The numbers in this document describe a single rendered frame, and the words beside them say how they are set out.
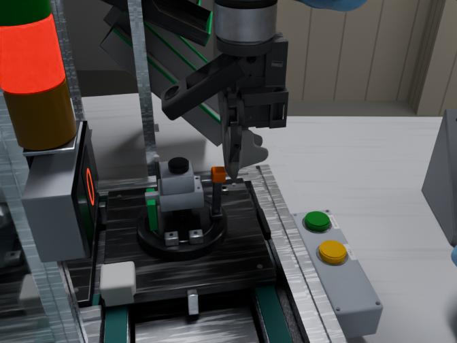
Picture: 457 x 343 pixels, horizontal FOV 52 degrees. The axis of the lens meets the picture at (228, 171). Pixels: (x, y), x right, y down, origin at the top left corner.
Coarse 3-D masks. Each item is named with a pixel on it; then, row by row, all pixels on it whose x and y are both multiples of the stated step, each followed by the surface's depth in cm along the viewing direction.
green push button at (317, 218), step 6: (306, 216) 76; (312, 216) 75; (318, 216) 75; (324, 216) 75; (306, 222) 75; (312, 222) 74; (318, 222) 74; (324, 222) 74; (312, 228) 74; (318, 228) 74; (324, 228) 74
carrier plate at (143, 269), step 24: (120, 192) 81; (144, 192) 81; (240, 192) 81; (120, 216) 76; (240, 216) 76; (120, 240) 71; (240, 240) 71; (264, 240) 71; (144, 264) 67; (168, 264) 67; (192, 264) 67; (216, 264) 67; (240, 264) 67; (264, 264) 67; (144, 288) 63; (168, 288) 63; (192, 288) 64; (216, 288) 65; (240, 288) 65
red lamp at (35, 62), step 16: (48, 16) 34; (0, 32) 32; (16, 32) 32; (32, 32) 33; (48, 32) 34; (0, 48) 33; (16, 48) 33; (32, 48) 33; (48, 48) 34; (0, 64) 34; (16, 64) 33; (32, 64) 34; (48, 64) 35; (0, 80) 35; (16, 80) 34; (32, 80) 34; (48, 80) 35
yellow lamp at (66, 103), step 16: (64, 80) 37; (16, 96) 35; (32, 96) 35; (48, 96) 36; (64, 96) 37; (16, 112) 36; (32, 112) 36; (48, 112) 36; (64, 112) 37; (16, 128) 37; (32, 128) 36; (48, 128) 37; (64, 128) 38; (32, 144) 37; (48, 144) 37
